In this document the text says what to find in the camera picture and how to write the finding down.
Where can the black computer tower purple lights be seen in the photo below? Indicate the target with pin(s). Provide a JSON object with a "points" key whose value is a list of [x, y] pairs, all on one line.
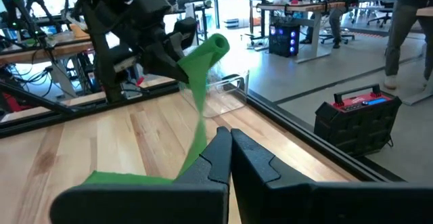
{"points": [[284, 41]]}

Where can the person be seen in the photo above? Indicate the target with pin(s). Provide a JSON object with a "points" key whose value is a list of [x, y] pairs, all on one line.
{"points": [[399, 21], [336, 17]]}

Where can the black office chair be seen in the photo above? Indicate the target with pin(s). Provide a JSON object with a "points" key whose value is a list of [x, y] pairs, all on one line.
{"points": [[382, 14]]}

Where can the wooden workbench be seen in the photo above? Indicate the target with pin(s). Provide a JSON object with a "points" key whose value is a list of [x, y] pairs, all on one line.
{"points": [[67, 49]]}

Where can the light green bandage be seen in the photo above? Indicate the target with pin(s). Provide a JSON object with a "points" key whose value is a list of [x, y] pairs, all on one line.
{"points": [[199, 71]]}

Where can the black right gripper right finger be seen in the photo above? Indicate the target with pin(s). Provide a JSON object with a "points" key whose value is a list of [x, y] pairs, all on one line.
{"points": [[338, 203]]}

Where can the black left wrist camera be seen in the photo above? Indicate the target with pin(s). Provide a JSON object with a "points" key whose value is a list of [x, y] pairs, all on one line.
{"points": [[150, 7]]}

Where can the black leg desk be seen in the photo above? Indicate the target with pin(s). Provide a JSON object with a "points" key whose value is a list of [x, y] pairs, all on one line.
{"points": [[304, 7]]}

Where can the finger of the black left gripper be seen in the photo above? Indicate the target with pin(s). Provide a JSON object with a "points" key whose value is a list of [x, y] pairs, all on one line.
{"points": [[165, 61], [177, 46]]}

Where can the black crate with red lid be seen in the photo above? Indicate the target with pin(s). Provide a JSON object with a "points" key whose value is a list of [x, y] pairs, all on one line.
{"points": [[355, 129]]}

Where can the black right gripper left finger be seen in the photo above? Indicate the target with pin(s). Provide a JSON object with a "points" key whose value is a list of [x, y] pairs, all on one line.
{"points": [[142, 205]]}

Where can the clear plastic bin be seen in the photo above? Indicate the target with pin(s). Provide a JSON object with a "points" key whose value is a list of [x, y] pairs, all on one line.
{"points": [[230, 99]]}

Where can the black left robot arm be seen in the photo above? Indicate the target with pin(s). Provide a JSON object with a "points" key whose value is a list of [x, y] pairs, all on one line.
{"points": [[101, 65]]}

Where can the black aluminium table frame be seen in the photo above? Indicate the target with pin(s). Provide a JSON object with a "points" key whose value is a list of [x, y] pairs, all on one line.
{"points": [[291, 127]]}

